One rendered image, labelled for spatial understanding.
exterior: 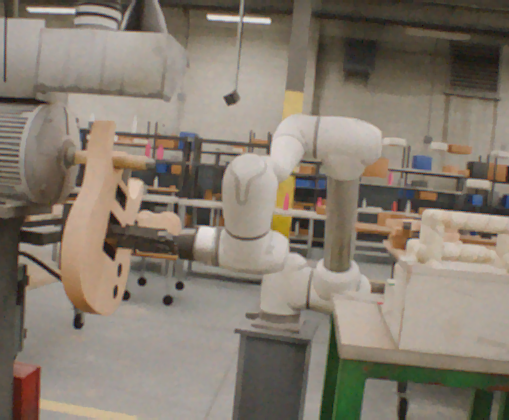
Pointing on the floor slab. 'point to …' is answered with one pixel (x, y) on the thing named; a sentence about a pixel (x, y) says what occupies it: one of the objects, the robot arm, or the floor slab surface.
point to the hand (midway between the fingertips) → (113, 236)
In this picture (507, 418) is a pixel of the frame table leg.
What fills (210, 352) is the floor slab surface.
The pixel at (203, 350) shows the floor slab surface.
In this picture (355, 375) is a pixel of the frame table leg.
